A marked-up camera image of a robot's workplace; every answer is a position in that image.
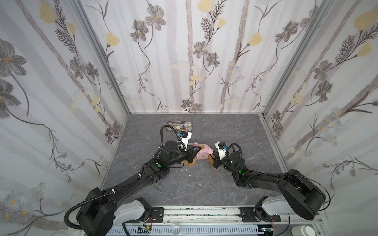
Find brown teddy bear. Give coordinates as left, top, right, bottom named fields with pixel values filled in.
left=183, top=154, right=216, bottom=170

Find pink teddy hoodie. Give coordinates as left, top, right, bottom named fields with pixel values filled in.
left=189, top=142, right=213, bottom=160

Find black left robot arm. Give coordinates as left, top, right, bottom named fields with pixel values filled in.
left=64, top=131, right=201, bottom=236

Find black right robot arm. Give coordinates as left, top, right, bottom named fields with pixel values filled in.
left=213, top=142, right=329, bottom=222

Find metal instrument tray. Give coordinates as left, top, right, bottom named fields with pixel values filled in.
left=167, top=121, right=193, bottom=132

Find steel surgical scissors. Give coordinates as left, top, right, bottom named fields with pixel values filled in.
left=152, top=179, right=164, bottom=192

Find white round container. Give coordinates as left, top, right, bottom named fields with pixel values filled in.
left=291, top=225, right=316, bottom=236

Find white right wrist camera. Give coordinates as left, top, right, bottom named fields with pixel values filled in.
left=215, top=141, right=227, bottom=160

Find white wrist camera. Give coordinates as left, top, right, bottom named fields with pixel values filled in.
left=179, top=130, right=192, bottom=151
left=215, top=141, right=227, bottom=160

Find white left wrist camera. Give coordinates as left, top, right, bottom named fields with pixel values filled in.
left=179, top=130, right=192, bottom=151

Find white perforated cable duct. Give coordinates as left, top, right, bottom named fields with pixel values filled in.
left=106, top=225, right=263, bottom=236

